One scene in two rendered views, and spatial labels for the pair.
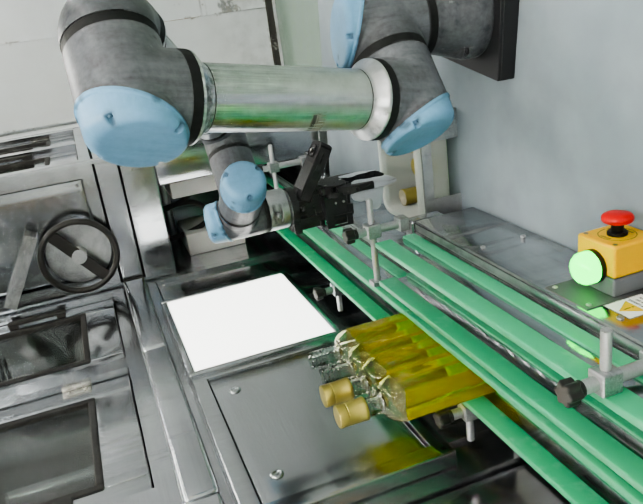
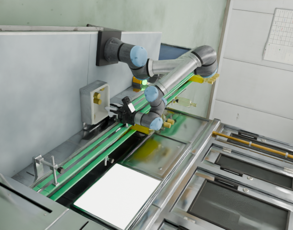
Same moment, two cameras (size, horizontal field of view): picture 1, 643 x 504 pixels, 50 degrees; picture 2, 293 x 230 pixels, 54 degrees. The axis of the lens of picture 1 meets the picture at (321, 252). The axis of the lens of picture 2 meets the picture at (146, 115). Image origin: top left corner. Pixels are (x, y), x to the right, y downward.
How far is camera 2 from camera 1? 2.56 m
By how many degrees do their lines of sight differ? 115
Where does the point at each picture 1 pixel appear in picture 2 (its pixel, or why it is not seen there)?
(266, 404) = (160, 159)
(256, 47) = not seen: outside the picture
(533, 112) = (118, 67)
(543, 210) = (119, 87)
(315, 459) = (169, 143)
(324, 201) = not seen: hidden behind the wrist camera
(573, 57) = not seen: hidden behind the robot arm
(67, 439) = (204, 201)
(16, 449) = (219, 211)
